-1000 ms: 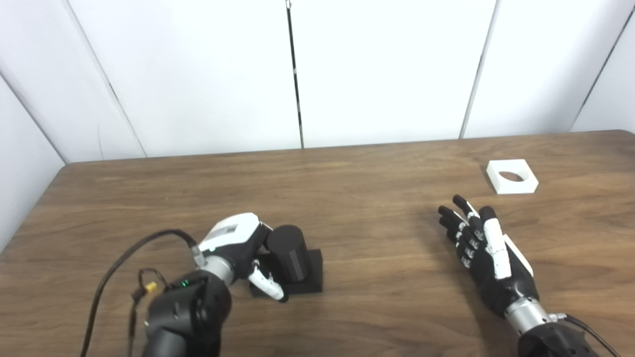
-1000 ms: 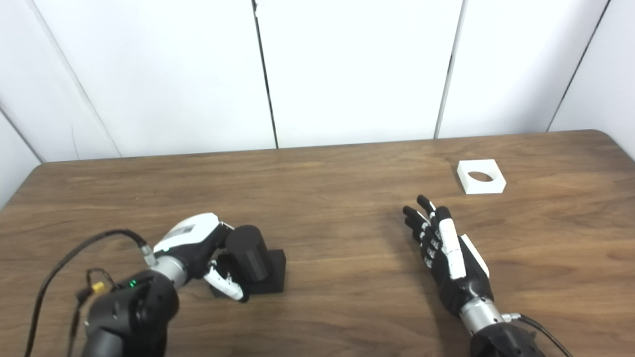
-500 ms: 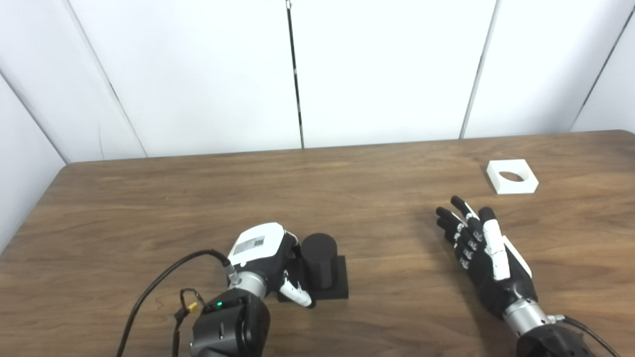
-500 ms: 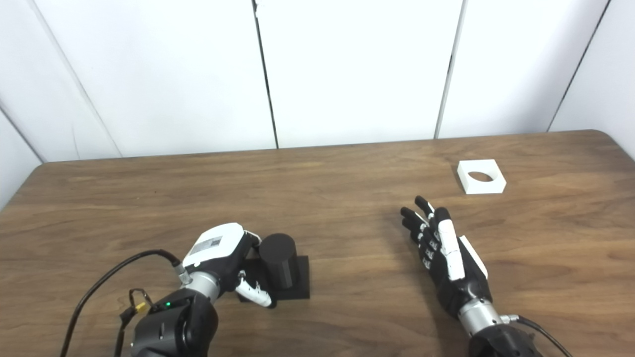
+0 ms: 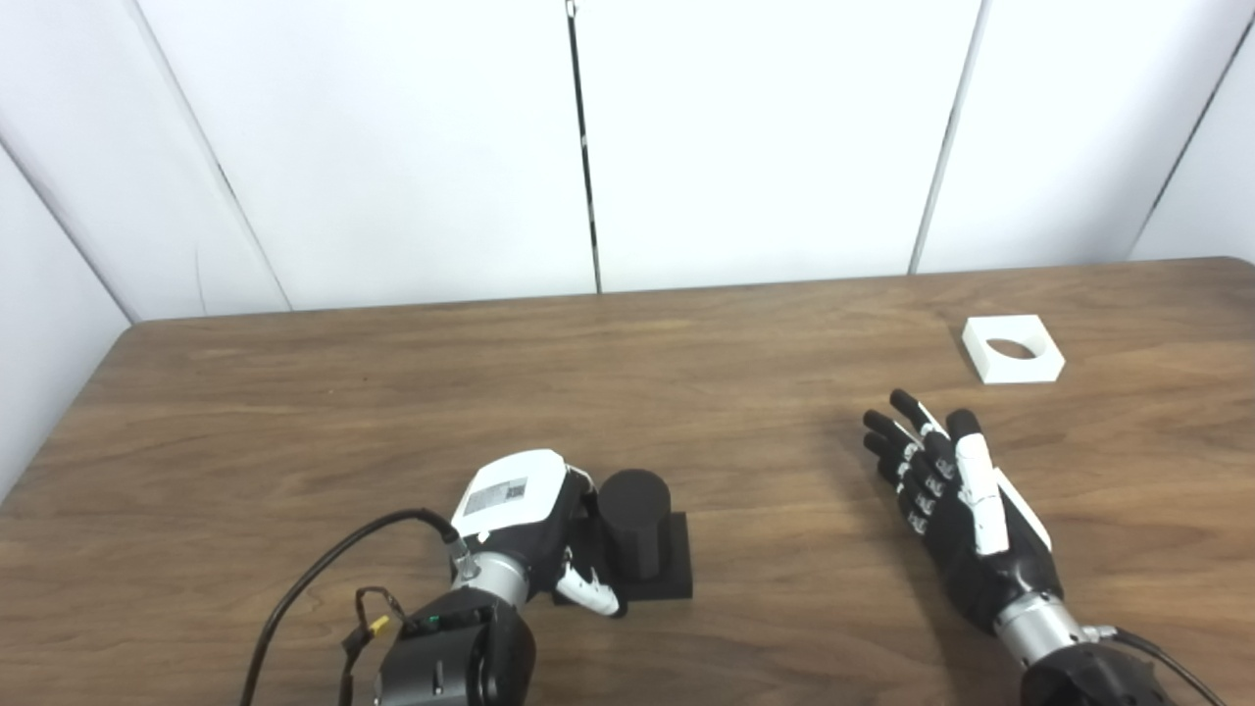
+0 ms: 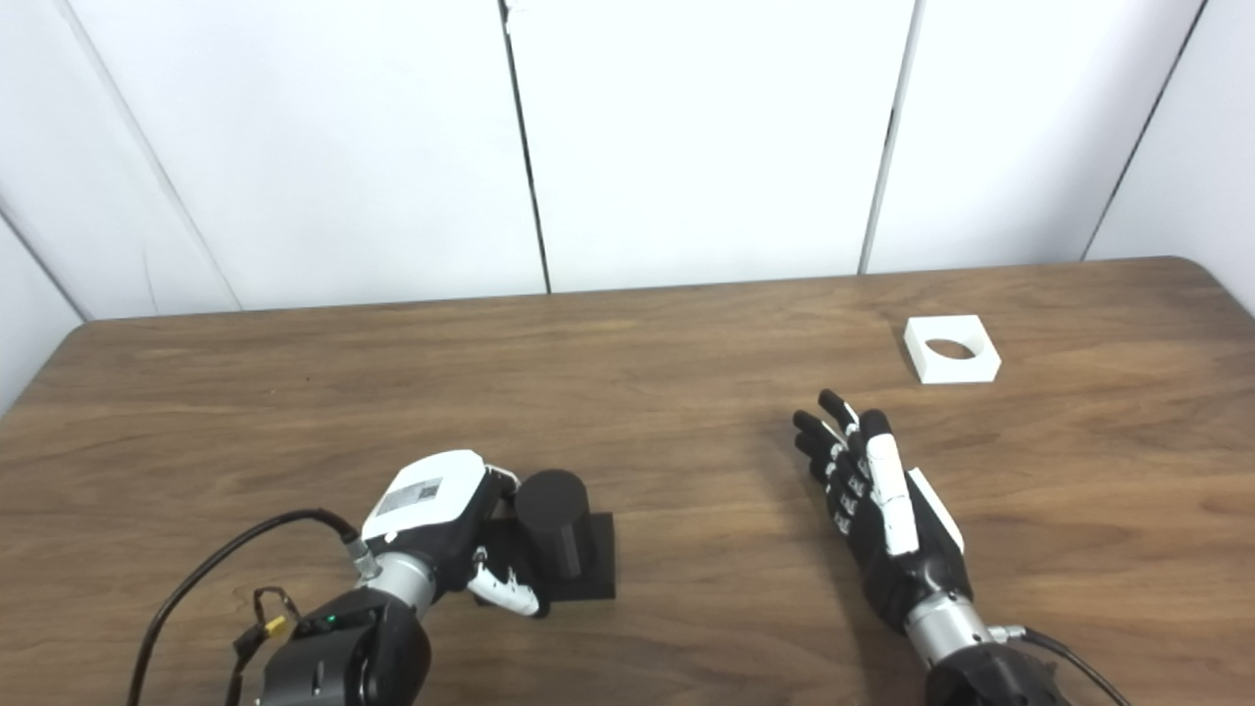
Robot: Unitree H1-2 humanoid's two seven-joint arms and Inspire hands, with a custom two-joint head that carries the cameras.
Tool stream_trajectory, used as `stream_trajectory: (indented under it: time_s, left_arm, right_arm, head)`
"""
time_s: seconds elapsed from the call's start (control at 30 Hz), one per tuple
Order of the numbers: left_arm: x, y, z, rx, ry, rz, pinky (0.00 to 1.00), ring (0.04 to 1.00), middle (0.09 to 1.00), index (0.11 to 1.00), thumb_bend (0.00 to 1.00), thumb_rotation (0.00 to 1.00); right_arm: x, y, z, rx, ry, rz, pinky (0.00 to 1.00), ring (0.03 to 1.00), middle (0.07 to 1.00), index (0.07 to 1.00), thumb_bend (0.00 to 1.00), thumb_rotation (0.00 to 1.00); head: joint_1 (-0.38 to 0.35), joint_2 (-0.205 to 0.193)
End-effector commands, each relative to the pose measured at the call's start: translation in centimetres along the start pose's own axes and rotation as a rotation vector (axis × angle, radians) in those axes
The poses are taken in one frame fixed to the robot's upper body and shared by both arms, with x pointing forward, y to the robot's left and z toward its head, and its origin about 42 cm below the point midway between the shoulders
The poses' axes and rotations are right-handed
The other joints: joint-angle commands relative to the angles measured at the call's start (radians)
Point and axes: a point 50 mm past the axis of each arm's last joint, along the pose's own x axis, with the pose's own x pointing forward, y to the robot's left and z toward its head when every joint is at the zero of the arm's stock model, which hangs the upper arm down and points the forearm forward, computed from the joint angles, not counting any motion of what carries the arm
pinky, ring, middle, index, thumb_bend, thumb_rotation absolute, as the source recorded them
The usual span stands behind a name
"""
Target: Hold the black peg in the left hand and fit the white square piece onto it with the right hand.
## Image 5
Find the black cylindrical peg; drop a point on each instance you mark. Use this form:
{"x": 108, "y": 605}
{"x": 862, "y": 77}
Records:
{"x": 635, "y": 520}

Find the black and white right hand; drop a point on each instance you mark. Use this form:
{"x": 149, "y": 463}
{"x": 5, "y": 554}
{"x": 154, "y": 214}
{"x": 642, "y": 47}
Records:
{"x": 980, "y": 549}

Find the white square piece with hole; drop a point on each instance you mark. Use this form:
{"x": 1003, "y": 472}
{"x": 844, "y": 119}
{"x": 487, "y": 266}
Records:
{"x": 1020, "y": 371}

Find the black and white left hand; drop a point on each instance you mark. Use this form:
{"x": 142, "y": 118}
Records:
{"x": 515, "y": 495}

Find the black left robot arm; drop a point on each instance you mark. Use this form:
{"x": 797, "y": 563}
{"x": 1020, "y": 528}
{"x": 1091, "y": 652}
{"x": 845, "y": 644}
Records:
{"x": 461, "y": 657}

